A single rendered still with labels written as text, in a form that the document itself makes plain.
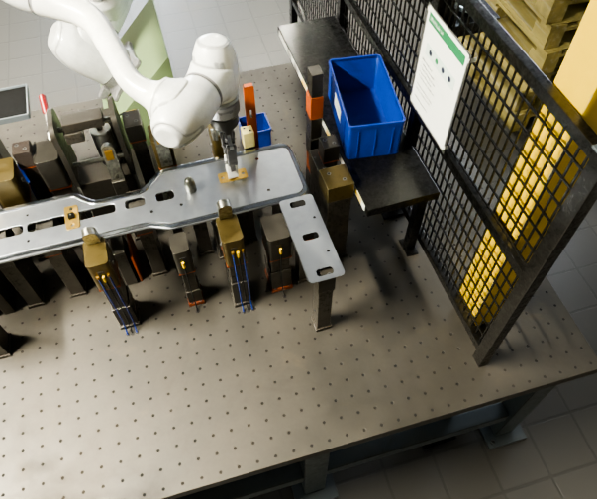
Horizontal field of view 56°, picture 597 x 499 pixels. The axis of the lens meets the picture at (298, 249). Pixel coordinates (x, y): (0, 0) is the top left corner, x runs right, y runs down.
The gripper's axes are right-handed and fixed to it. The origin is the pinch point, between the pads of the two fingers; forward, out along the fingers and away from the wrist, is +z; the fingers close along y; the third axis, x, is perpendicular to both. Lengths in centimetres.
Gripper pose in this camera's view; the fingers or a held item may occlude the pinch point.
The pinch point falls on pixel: (231, 165)
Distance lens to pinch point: 164.4
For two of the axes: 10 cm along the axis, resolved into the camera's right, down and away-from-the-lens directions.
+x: 9.5, -2.5, 1.6
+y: 3.0, 7.8, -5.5
